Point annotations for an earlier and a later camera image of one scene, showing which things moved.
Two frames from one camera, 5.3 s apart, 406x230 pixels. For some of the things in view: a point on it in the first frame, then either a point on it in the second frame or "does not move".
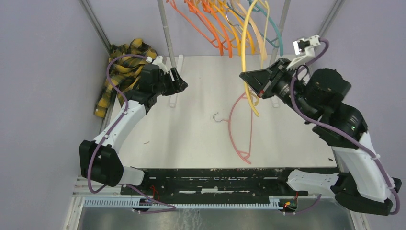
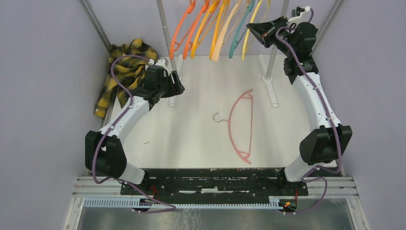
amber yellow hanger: [224, 26] -> [196, 42]
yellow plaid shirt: [124, 61] does not move
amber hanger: [253, 42] -> [221, 7]
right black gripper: [263, 80] -> [265, 31]
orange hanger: [227, 44] -> [188, 43]
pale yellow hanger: [248, 93] -> [248, 31]
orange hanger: [218, 42] -> [175, 43]
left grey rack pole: [160, 5] does not move
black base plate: [215, 182] does not move
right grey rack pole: [286, 4] does not move
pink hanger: [251, 132] does not move
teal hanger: [256, 8] -> [234, 45]
